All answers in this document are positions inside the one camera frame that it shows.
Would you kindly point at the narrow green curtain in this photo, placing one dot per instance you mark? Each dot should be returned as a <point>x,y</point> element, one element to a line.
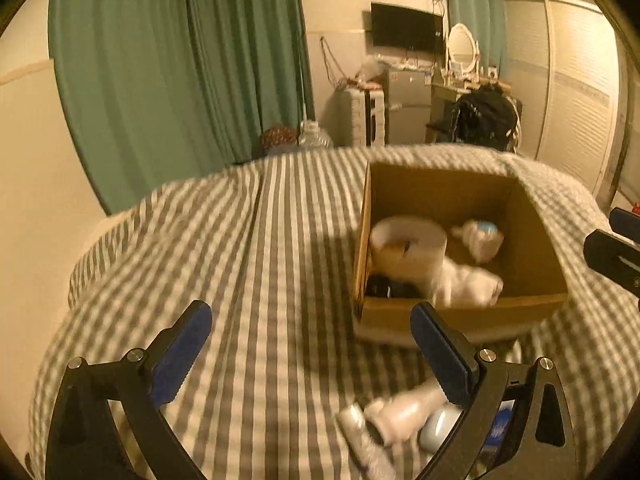
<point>475,5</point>

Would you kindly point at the white plastic bottle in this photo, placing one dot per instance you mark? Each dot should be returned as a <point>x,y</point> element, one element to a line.
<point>405,412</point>

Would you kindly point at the round pale blue jar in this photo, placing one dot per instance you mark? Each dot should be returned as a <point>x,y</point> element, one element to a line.
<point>437,430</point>

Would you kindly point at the white storage cabinet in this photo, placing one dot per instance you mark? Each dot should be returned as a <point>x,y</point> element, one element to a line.
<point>357,117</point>

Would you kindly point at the white tape roll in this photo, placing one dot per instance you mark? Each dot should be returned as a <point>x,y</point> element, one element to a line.
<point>415,255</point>

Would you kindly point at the clear plastic water jug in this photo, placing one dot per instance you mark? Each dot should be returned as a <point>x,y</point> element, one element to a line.
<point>315,137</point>

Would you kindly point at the wooden dressing desk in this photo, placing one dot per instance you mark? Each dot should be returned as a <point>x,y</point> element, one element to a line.
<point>440,97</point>

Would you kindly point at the red patterned cloth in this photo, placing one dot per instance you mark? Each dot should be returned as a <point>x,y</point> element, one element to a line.
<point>277,137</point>

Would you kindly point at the black wall television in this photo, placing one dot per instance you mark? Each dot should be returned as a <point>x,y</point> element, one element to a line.
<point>406,27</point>

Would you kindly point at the grey white striped blanket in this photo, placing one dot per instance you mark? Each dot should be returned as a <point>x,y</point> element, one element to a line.
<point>280,260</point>

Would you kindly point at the white slatted wardrobe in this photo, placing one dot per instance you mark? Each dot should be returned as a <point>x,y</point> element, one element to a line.
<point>575,90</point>

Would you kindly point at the white plastic bag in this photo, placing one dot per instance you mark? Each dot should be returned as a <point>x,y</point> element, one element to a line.
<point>374,67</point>

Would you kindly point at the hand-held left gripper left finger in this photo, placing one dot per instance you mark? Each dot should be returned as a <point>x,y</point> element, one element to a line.
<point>182,347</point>

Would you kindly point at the white bottle with blue cap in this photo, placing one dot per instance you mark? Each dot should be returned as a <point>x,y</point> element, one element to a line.
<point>482,242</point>

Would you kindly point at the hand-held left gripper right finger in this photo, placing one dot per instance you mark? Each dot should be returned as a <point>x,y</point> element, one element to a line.
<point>440,355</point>

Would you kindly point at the black backpack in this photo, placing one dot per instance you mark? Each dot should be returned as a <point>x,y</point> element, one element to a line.
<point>482,115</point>

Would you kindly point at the black item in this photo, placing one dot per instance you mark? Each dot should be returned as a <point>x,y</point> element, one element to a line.
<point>390,287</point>

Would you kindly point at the brown cardboard box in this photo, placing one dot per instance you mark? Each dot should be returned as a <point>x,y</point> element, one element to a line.
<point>530,240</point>

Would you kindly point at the white oval vanity mirror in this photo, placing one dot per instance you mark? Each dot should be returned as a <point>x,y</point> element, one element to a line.
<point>461,45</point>

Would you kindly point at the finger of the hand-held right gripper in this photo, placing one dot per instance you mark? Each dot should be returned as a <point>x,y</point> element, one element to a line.
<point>625,221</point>
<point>612,257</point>

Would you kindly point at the wide green curtain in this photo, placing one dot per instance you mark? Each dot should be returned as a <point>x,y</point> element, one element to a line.
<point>165,70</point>

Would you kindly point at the silver tube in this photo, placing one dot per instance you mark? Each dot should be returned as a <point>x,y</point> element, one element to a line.
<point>365,442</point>

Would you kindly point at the blue packet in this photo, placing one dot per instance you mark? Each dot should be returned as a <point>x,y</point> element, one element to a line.
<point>500,432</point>

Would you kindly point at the silver small fridge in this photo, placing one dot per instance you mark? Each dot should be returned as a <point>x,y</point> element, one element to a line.
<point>409,105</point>

